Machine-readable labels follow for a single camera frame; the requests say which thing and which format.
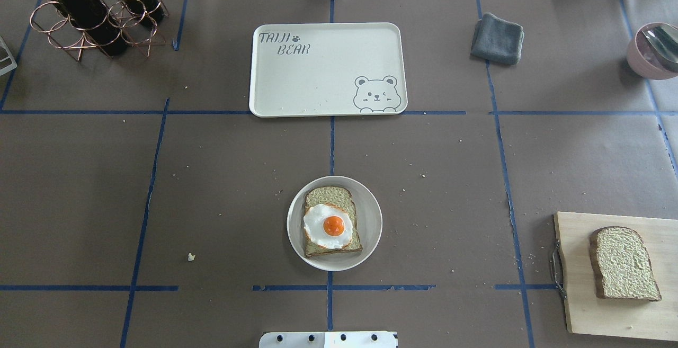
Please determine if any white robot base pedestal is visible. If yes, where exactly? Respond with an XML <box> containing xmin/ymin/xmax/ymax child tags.
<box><xmin>258</xmin><ymin>331</ymin><xmax>399</xmax><ymax>347</ymax></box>

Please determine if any white round plate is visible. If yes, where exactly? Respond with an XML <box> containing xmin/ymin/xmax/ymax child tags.
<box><xmin>287</xmin><ymin>176</ymin><xmax>383</xmax><ymax>272</ymax></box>

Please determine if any copper wire bottle rack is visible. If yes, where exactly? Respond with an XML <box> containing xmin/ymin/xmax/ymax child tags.
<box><xmin>30</xmin><ymin>0</ymin><xmax>168</xmax><ymax>61</ymax></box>

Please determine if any wooden cutting board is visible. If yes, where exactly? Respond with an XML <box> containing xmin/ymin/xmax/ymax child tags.
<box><xmin>553</xmin><ymin>211</ymin><xmax>677</xmax><ymax>341</ymax></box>

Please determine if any metal scoop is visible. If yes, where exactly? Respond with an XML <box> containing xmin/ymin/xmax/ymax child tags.
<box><xmin>641</xmin><ymin>24</ymin><xmax>677</xmax><ymax>73</ymax></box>

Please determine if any dark green wine bottle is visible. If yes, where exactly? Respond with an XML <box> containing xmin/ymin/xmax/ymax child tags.
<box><xmin>50</xmin><ymin>0</ymin><xmax>128</xmax><ymax>56</ymax></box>

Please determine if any fried egg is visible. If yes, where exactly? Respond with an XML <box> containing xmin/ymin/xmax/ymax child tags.
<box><xmin>303</xmin><ymin>203</ymin><xmax>354</xmax><ymax>249</ymax></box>

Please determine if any bread slice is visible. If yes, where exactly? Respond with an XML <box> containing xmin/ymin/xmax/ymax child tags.
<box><xmin>588</xmin><ymin>226</ymin><xmax>663</xmax><ymax>302</ymax></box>
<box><xmin>302</xmin><ymin>186</ymin><xmax>363</xmax><ymax>258</ymax></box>

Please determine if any folded grey cloth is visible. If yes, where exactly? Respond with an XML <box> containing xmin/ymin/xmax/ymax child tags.
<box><xmin>470</xmin><ymin>12</ymin><xmax>524</xmax><ymax>65</ymax></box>

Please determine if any bread slice under egg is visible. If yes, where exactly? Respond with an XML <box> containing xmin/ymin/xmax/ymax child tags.
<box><xmin>302</xmin><ymin>186</ymin><xmax>363</xmax><ymax>258</ymax></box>

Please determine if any cream bear serving tray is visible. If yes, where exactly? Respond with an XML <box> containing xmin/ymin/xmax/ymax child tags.
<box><xmin>249</xmin><ymin>22</ymin><xmax>408</xmax><ymax>117</ymax></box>

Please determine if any pink bowl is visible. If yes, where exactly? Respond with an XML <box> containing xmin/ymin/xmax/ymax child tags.
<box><xmin>626</xmin><ymin>22</ymin><xmax>676</xmax><ymax>81</ymax></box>

